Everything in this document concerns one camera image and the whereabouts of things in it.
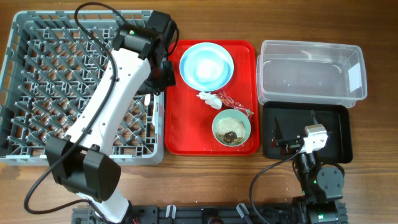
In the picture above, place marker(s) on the black plastic tray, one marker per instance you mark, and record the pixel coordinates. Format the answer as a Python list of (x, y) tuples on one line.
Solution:
[(294, 117)]

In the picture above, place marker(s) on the red plastic tray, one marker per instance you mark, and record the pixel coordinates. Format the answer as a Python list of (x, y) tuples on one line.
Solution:
[(188, 119)]

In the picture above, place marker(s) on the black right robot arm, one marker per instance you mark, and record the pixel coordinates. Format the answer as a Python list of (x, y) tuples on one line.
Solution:
[(322, 184)]

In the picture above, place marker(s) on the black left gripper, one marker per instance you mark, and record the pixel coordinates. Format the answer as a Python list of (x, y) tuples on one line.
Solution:
[(170, 79)]

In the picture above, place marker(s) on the green bowl with rice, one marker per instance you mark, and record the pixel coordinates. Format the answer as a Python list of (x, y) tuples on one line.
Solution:
[(231, 128)]

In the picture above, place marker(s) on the red snack wrapper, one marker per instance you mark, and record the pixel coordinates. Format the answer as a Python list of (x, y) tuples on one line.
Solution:
[(231, 103)]

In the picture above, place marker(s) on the grey dishwasher rack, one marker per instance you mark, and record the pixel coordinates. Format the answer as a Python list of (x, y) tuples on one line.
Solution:
[(53, 63)]

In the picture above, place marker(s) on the light blue plate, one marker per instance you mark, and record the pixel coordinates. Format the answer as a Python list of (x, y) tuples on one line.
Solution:
[(206, 67)]

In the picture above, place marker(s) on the clear plastic bin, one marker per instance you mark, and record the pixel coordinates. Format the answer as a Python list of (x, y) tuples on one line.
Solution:
[(311, 72)]

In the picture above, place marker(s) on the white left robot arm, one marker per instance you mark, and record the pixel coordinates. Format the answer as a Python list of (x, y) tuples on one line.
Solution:
[(81, 160)]

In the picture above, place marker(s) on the crumpled white napkin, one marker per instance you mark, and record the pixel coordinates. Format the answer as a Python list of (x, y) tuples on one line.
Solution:
[(210, 99)]

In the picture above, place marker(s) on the white plastic fork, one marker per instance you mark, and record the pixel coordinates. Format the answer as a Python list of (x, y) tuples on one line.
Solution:
[(147, 99)]

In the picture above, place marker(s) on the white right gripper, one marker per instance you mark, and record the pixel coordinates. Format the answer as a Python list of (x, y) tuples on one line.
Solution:
[(278, 132)]

